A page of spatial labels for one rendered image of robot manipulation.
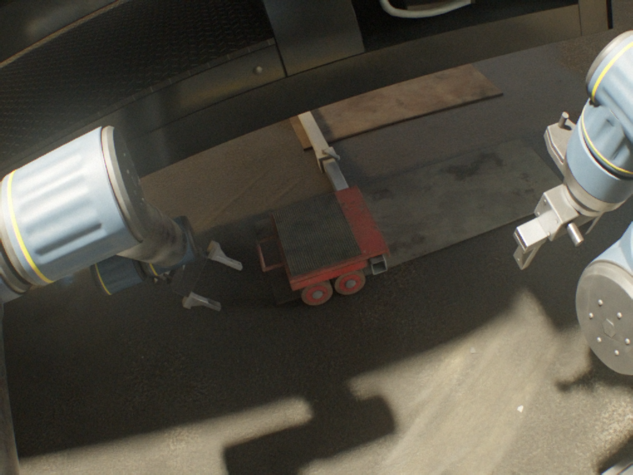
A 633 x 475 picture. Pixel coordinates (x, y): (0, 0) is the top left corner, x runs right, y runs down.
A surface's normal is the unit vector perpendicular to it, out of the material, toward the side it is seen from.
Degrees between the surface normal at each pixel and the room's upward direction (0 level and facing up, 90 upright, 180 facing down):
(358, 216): 0
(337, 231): 0
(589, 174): 94
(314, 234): 0
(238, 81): 90
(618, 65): 51
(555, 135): 25
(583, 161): 86
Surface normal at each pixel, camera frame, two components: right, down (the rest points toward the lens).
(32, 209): 0.10, -0.07
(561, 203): 0.00, -0.46
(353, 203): -0.21, -0.73
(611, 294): -0.90, 0.33
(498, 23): 0.24, 0.60
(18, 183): -0.13, -0.59
